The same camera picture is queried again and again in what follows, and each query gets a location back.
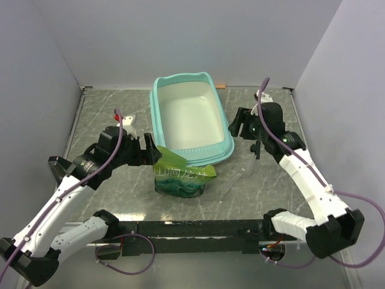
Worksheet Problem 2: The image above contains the green litter bag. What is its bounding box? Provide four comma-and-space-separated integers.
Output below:
153, 146, 217, 199

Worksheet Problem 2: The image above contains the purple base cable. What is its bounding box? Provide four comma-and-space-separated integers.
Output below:
261, 252, 316, 268
94, 234, 156, 275

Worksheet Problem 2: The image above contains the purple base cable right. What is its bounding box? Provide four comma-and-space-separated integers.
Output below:
261, 252, 316, 268

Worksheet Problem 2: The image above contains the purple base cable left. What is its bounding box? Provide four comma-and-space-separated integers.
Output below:
94, 234, 156, 275

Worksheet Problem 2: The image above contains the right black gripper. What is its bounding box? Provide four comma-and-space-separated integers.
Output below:
228, 107, 268, 141

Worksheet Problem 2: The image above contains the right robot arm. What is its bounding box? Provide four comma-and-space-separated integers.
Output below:
228, 102, 365, 259

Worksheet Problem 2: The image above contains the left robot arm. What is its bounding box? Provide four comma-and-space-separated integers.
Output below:
1, 126, 162, 287

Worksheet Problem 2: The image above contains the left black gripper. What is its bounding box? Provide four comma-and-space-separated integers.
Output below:
111, 132, 162, 169

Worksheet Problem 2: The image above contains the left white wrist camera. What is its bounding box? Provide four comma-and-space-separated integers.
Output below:
113, 110, 137, 138

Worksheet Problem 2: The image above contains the teal litter box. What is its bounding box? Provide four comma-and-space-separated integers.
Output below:
149, 72, 235, 166

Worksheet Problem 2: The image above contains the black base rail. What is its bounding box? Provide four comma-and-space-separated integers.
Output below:
97, 219, 282, 256

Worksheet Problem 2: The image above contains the clear plastic scoop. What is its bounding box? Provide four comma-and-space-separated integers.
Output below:
222, 155, 257, 195

